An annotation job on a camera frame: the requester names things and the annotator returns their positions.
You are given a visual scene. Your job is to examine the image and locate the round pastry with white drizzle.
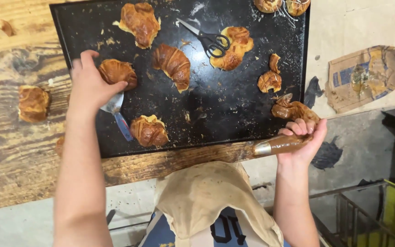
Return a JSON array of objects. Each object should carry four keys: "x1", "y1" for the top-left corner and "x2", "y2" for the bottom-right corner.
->
[
  {"x1": 285, "y1": 0, "x2": 311, "y2": 17},
  {"x1": 254, "y1": 0, "x2": 283, "y2": 13}
]

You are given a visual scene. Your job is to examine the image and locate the person's right hand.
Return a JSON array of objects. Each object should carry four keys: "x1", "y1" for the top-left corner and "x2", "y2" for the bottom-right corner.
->
[{"x1": 277, "y1": 118, "x2": 328, "y2": 166}]

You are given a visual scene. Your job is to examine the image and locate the piping bag with brown filling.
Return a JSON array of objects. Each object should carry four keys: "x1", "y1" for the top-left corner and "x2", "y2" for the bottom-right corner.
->
[{"x1": 252, "y1": 93, "x2": 321, "y2": 157}]

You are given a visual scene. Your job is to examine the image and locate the small torn croissant piece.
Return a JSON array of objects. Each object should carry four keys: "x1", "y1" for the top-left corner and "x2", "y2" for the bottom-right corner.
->
[{"x1": 257, "y1": 71, "x2": 283, "y2": 93}]

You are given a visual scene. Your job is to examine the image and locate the person's left hand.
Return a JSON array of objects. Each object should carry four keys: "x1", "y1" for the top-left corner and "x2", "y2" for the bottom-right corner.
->
[{"x1": 68, "y1": 50, "x2": 129, "y2": 115}]

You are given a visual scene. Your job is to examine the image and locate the blue-handled metal scraper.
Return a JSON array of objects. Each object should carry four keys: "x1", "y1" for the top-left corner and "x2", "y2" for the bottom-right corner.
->
[{"x1": 100, "y1": 91, "x2": 134, "y2": 142}]

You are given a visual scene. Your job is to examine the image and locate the black baking tray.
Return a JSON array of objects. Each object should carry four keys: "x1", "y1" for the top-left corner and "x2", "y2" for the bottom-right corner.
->
[{"x1": 49, "y1": 0, "x2": 310, "y2": 159}]

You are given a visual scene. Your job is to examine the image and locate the glazed brown croissant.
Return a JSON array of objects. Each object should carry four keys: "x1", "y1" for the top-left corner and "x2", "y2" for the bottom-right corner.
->
[
  {"x1": 130, "y1": 115, "x2": 169, "y2": 148},
  {"x1": 112, "y1": 3, "x2": 162, "y2": 49},
  {"x1": 152, "y1": 43, "x2": 191, "y2": 94},
  {"x1": 97, "y1": 59, "x2": 138, "y2": 91},
  {"x1": 18, "y1": 85, "x2": 51, "y2": 123}
]

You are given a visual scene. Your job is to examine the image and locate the flattened split croissant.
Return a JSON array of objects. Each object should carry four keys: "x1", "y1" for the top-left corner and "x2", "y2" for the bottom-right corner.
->
[{"x1": 210, "y1": 26, "x2": 254, "y2": 71}]

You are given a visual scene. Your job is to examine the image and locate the beige apron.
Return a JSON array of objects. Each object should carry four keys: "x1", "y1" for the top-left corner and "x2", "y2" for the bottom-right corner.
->
[{"x1": 154, "y1": 161, "x2": 284, "y2": 247}]

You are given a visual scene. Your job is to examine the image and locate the blue and white shirt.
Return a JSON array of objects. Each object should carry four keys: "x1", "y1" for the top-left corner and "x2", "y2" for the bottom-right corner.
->
[{"x1": 139, "y1": 206, "x2": 291, "y2": 247}]

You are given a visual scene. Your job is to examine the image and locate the torn brown paper piece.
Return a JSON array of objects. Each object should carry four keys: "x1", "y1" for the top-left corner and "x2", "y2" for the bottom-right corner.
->
[{"x1": 325, "y1": 45, "x2": 395, "y2": 114}]

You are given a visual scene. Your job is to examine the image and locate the small curved croissant piece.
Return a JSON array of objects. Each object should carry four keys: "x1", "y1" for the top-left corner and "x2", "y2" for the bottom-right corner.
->
[{"x1": 269, "y1": 54, "x2": 282, "y2": 75}]

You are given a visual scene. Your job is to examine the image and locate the black-handled scissors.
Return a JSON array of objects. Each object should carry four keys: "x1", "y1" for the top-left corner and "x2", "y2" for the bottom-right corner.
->
[{"x1": 176, "y1": 18, "x2": 231, "y2": 58}]

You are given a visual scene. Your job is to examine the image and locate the metal rack with yellow crates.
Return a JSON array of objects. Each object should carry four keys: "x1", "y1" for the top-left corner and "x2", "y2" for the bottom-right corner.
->
[{"x1": 309, "y1": 179, "x2": 395, "y2": 247}]

